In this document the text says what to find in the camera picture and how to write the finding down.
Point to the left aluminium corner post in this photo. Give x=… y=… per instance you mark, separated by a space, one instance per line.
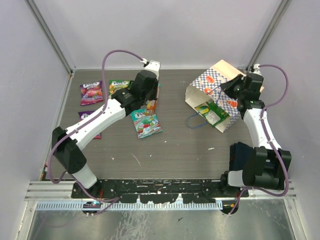
x=49 y=35

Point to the green lime candy packet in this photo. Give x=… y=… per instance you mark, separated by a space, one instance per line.
x=212 y=113

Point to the green yellow candy packet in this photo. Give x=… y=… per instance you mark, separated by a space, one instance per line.
x=115 y=85

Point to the right aluminium corner post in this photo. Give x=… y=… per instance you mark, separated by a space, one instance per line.
x=272 y=25

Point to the white slotted cable duct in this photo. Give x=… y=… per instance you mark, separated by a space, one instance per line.
x=87 y=206

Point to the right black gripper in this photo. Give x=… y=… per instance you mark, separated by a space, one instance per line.
x=227 y=87

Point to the checkered paper bag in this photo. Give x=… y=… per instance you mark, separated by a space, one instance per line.
x=206 y=88

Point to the purple candy snack packet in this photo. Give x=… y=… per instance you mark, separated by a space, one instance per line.
x=91 y=93

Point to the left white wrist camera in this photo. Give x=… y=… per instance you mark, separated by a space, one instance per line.
x=152 y=66

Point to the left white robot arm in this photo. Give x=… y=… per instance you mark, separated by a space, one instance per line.
x=67 y=144

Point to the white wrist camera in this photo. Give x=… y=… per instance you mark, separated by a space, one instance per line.
x=152 y=66
x=255 y=69

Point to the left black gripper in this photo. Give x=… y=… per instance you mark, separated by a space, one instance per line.
x=153 y=96

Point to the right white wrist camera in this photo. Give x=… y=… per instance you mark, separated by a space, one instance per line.
x=255 y=69

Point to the aluminium front rail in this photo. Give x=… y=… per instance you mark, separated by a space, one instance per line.
x=65 y=190

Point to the aluminium corner post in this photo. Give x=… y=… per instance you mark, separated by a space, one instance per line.
x=272 y=25
x=49 y=35

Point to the orange fruit candy packet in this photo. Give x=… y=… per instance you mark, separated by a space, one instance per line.
x=152 y=104

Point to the dark blue folded cloth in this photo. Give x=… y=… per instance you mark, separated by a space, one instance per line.
x=241 y=157

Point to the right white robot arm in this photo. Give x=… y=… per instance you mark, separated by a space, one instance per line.
x=254 y=114

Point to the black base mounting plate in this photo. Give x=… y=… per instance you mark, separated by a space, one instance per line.
x=160 y=191

